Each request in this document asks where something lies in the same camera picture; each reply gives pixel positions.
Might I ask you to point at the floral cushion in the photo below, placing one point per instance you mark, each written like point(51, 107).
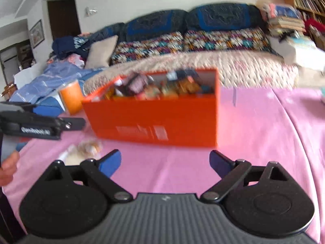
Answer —
point(252, 39)
point(138, 50)

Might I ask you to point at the beige pillow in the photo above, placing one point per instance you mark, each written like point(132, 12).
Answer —
point(101, 52)

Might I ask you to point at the right floral cushion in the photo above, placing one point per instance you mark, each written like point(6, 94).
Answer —
point(252, 39)

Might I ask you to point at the quilted beige sofa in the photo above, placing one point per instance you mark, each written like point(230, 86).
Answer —
point(244, 69)

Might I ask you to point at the person's left hand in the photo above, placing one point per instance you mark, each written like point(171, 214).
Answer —
point(9, 168)

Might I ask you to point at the small framed wall picture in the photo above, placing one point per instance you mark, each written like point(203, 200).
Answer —
point(36, 34)

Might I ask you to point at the stack of books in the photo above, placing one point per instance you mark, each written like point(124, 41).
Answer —
point(282, 19)

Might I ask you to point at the blue striped bedding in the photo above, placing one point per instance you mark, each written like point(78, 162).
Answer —
point(43, 91)

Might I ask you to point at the dark brown snack packet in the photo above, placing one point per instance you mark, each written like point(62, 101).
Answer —
point(132, 85)

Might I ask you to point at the small clear cookie packet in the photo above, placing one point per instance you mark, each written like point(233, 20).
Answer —
point(90, 148)

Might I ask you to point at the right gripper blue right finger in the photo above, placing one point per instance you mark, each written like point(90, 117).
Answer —
point(232, 173)

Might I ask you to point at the orange white canister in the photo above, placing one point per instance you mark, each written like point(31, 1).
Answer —
point(71, 97)

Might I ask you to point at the pink tablecloth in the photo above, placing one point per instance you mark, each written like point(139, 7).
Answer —
point(258, 125)

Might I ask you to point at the left floral cushion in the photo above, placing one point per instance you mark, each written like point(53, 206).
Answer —
point(138, 50)

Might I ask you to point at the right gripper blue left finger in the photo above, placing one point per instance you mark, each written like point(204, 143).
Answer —
point(99, 174)

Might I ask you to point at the red biscuit bag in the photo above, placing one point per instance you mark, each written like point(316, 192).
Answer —
point(181, 82)

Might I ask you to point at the orange cardboard box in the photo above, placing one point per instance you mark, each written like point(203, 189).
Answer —
point(157, 111)

